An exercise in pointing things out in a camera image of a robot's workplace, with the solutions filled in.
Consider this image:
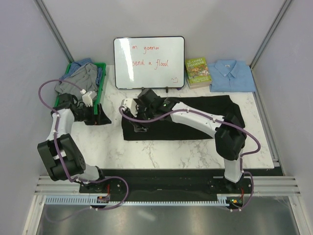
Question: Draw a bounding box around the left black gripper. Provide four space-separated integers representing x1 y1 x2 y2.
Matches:
73 104 111 126

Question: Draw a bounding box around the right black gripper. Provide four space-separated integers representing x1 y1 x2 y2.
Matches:
130 105 157 132

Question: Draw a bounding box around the black long sleeve shirt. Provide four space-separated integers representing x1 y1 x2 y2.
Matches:
121 95 245 141

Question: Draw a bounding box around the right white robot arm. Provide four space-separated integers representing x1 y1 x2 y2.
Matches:
123 89 246 193

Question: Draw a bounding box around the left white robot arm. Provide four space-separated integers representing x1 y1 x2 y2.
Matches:
37 94 111 192

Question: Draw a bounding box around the grey crumpled shirt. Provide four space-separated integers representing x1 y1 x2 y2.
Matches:
55 63 98 99

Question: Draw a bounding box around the green plastic bin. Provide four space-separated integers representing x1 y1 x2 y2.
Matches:
53 62 107 116

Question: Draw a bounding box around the blue checked shirt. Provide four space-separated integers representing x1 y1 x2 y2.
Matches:
60 58 106 86

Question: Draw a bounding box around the white whiteboard with red writing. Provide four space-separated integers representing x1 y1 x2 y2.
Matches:
113 36 185 89

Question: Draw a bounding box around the green treehouse book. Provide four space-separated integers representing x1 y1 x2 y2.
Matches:
185 57 212 89

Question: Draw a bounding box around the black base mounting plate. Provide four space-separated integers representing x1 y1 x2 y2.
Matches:
79 169 252 201

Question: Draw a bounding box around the folded light blue shirt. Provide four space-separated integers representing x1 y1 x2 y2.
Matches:
208 60 256 93

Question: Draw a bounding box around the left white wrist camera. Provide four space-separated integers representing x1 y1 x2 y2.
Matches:
82 91 97 107

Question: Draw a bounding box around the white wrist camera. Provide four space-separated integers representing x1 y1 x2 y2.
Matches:
82 91 97 107
122 98 138 117

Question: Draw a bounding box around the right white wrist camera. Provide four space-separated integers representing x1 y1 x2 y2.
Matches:
122 98 138 117

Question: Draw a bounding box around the light blue cable duct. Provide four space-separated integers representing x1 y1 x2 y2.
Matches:
45 195 244 206

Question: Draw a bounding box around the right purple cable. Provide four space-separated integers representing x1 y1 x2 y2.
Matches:
118 106 262 212

